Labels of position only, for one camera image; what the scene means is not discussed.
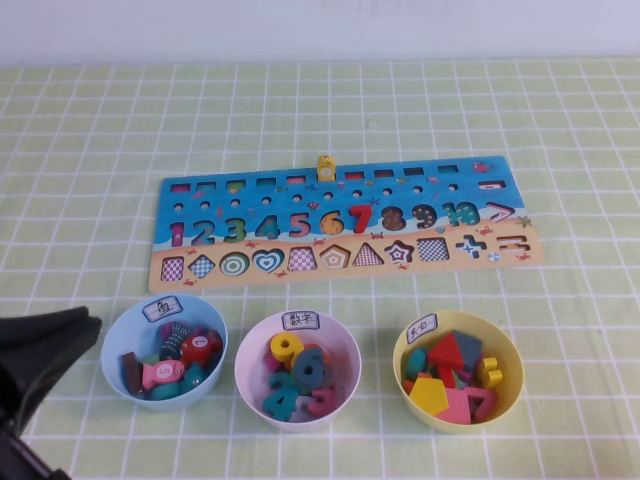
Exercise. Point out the dark blue number six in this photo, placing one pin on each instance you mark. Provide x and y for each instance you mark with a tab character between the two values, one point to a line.
322	374

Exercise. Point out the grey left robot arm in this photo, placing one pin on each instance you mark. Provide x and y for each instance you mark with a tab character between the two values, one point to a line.
40	350

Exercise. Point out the blue number shape puzzle board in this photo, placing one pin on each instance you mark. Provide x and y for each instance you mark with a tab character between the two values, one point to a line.
345	240

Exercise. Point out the yellow fish piece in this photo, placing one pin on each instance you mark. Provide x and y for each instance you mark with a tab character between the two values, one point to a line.
325	170

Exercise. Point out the orange number piece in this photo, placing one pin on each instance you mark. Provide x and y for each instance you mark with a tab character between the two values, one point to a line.
326	356

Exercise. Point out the pink number piece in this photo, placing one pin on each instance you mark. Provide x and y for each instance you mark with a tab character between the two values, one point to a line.
270	362

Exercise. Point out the pink bowl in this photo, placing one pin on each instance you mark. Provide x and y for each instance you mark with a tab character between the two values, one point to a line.
250	360

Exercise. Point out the teal shape piece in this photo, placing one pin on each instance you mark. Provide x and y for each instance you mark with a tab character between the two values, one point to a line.
415	362

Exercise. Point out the red fish piece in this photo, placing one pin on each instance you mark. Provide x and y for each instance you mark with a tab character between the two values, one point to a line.
197	345

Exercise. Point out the red triangle piece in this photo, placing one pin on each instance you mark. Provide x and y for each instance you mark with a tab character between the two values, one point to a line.
445	355

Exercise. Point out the orange shape piece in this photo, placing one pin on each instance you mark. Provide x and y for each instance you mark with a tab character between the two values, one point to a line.
407	386

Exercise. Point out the dark striped fish piece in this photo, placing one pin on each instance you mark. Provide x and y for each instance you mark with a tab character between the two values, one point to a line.
172	340

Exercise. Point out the grey blue trapezoid piece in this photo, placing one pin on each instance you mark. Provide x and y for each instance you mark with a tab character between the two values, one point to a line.
470	347

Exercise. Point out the yellow pentagon piece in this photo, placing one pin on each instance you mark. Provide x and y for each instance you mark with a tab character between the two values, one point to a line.
428	395

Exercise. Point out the teal fish piece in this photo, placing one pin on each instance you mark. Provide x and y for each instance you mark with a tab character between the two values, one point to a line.
165	392
192	380

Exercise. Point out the purple shape piece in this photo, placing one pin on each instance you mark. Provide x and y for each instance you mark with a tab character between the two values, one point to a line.
466	376

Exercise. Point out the pink fish piece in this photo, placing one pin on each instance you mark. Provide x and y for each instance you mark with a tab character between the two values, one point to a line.
162	372

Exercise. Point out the green fish piece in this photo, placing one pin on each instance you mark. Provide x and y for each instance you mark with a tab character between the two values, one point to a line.
150	358

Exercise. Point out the yellow equals sign piece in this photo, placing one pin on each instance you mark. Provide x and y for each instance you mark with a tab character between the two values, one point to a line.
487	372

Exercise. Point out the light blue bowl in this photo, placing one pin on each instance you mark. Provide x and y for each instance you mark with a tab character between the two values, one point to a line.
125	330

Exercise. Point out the yellow bowl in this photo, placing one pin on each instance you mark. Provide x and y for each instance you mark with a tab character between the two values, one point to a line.
505	350

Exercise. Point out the brown fish piece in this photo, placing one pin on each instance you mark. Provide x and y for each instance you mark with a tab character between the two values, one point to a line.
131	372

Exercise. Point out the red number seven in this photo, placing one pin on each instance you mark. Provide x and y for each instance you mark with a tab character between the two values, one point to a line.
362	219

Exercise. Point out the white label with two characters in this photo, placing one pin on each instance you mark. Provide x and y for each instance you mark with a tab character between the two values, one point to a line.
301	321

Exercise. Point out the yellow number nine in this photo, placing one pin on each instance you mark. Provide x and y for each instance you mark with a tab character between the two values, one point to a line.
292	354

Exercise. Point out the white label with faint writing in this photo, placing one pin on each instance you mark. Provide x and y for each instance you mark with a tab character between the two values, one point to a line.
422	328

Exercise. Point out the magenta number three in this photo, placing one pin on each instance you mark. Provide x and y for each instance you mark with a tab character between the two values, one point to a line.
325	406

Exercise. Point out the teal number four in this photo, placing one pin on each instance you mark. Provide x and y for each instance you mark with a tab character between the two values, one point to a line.
282	405

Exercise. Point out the white label with one character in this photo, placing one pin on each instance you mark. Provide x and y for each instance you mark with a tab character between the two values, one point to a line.
164	310

